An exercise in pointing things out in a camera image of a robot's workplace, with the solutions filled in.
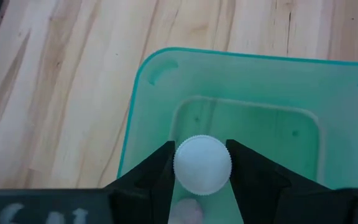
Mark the teal plastic bin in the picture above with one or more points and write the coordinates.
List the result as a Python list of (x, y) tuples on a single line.
[(244, 81)]

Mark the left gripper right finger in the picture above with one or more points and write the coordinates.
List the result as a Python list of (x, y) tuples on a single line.
[(266, 193)]

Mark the small clear pill bottle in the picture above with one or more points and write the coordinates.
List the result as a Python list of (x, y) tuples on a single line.
[(202, 165)]

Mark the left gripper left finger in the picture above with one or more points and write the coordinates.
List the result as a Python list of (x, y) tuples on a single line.
[(148, 193)]

